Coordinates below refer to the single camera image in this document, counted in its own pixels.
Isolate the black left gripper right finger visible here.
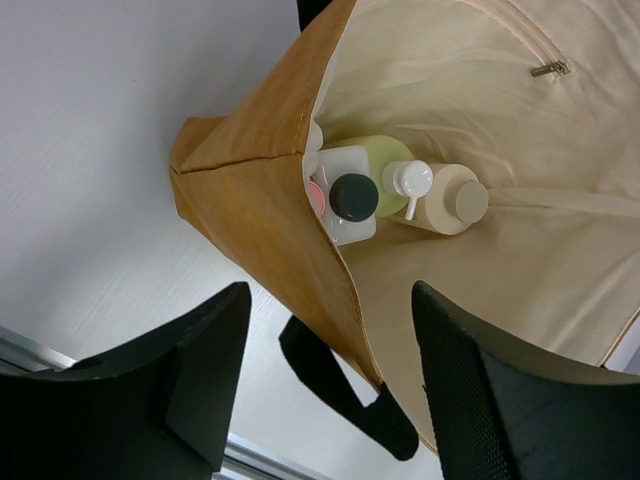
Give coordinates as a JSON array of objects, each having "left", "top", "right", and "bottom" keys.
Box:
[{"left": 411, "top": 281, "right": 639, "bottom": 479}]

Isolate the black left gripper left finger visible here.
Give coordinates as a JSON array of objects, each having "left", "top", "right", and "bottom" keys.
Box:
[{"left": 0, "top": 281, "right": 252, "bottom": 480}]

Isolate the beige bottle with beige cap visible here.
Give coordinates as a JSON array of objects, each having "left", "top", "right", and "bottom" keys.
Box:
[{"left": 389, "top": 164, "right": 489, "bottom": 236}]

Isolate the green pump bottle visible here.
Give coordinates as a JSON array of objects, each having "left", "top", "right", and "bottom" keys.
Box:
[{"left": 343, "top": 135, "right": 434, "bottom": 221}]

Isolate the orange bottle with pink cap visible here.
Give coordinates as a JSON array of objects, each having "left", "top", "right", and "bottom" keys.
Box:
[{"left": 306, "top": 180, "right": 326, "bottom": 216}]

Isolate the clear bottle with black cap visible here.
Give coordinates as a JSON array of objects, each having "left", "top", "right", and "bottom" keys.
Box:
[{"left": 312, "top": 145, "right": 379, "bottom": 246}]

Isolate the tan canvas tote bag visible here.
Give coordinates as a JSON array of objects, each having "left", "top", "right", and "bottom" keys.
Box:
[{"left": 170, "top": 1, "right": 639, "bottom": 448}]

